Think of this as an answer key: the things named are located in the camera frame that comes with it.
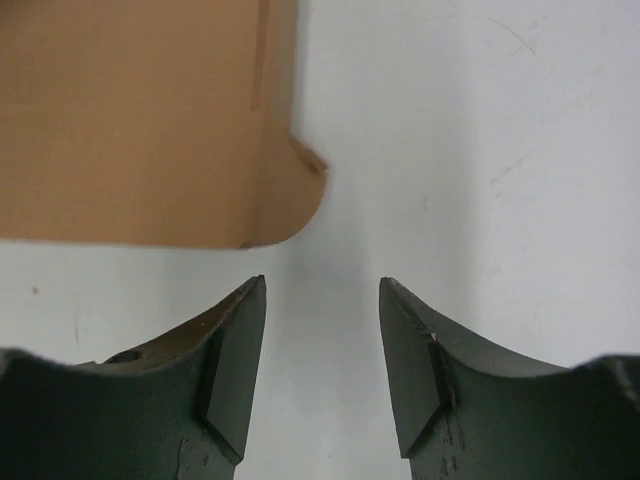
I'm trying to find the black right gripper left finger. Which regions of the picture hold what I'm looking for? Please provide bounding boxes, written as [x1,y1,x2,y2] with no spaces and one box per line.
[1,276,266,479]

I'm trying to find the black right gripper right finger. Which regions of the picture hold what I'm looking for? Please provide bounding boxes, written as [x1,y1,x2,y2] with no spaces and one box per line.
[379,277,639,479]

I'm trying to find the cardboard box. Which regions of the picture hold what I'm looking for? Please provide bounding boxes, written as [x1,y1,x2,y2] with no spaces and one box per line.
[1,1,328,250]

